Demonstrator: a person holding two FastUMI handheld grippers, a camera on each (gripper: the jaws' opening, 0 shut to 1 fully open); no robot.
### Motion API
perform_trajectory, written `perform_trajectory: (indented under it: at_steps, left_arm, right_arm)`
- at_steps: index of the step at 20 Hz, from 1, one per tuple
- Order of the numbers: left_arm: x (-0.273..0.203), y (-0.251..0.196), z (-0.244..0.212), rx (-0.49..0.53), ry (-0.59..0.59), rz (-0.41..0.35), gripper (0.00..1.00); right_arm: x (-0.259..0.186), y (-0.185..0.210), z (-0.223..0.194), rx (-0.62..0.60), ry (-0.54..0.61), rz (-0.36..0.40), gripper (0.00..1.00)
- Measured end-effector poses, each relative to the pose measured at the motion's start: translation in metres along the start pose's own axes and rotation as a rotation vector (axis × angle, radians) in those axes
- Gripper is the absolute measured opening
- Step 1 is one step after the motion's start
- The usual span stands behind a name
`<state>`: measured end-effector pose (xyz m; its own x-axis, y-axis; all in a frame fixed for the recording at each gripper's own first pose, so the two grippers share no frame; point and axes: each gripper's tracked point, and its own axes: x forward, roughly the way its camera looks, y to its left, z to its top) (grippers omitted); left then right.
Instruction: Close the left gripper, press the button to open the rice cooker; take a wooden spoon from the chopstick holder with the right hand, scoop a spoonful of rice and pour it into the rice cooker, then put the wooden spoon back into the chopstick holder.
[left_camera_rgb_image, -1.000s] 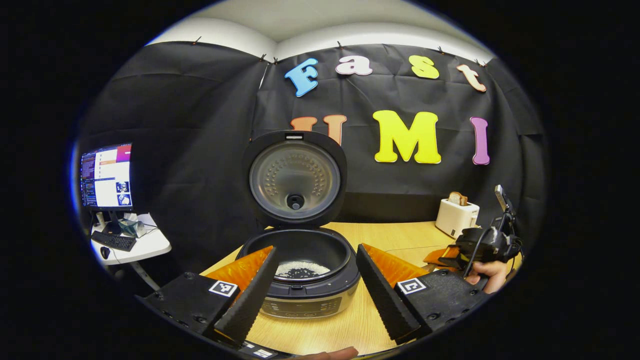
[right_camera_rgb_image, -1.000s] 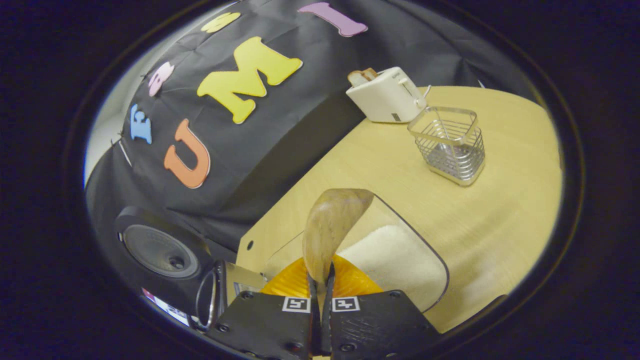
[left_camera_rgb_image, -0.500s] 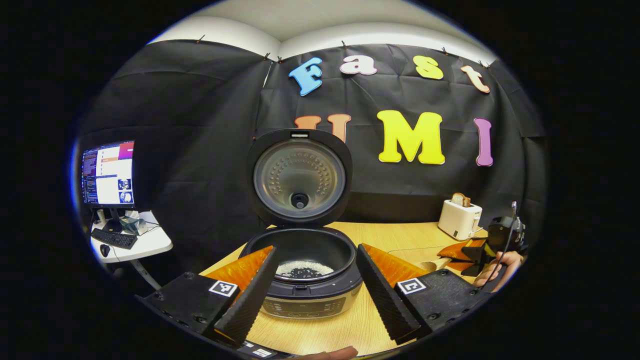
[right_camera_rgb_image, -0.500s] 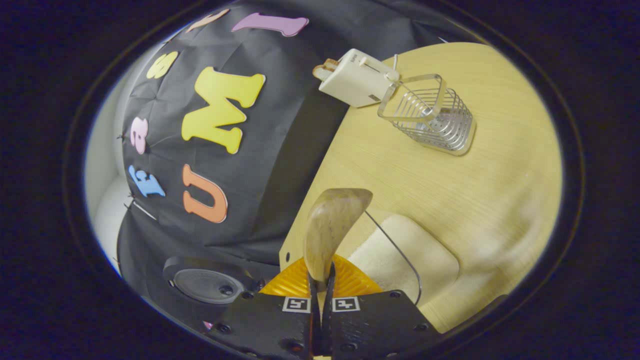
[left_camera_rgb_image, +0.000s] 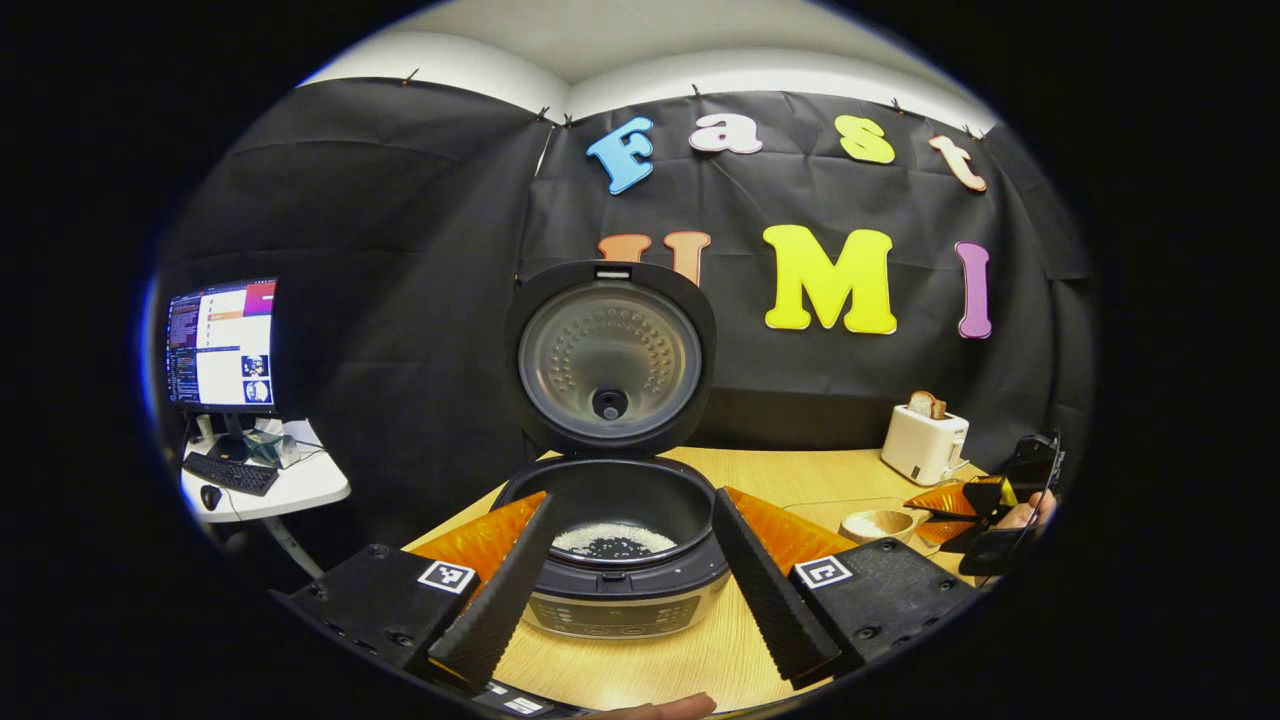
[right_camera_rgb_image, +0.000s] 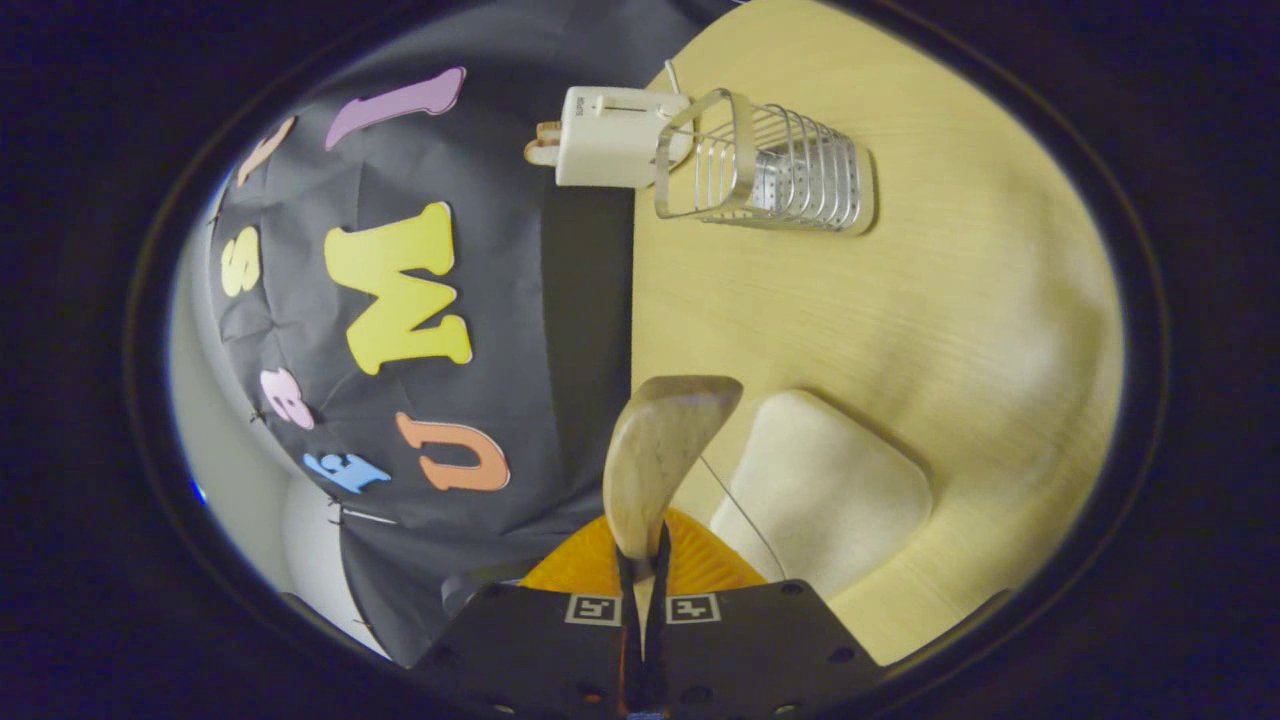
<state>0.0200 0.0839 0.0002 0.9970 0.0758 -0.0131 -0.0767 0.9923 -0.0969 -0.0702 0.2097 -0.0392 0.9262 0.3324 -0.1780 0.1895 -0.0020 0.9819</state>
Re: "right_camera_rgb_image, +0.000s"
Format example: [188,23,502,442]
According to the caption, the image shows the wooden spoon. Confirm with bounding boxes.
[603,375,744,661]

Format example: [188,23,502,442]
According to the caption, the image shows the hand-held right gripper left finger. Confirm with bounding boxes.
[410,513,643,720]

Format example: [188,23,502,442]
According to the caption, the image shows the black backdrop cloth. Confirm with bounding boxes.
[205,0,736,666]

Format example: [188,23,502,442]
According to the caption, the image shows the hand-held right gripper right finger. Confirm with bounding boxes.
[645,508,889,720]

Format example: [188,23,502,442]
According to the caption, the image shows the bread slice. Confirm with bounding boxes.
[524,120,563,168]

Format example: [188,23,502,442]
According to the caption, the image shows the clear container of rice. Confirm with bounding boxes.
[700,388,936,606]

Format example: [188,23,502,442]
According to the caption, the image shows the metal wire chopstick holder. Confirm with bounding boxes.
[655,88,876,236]

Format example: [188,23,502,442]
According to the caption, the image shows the white toaster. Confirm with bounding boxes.
[555,86,693,189]

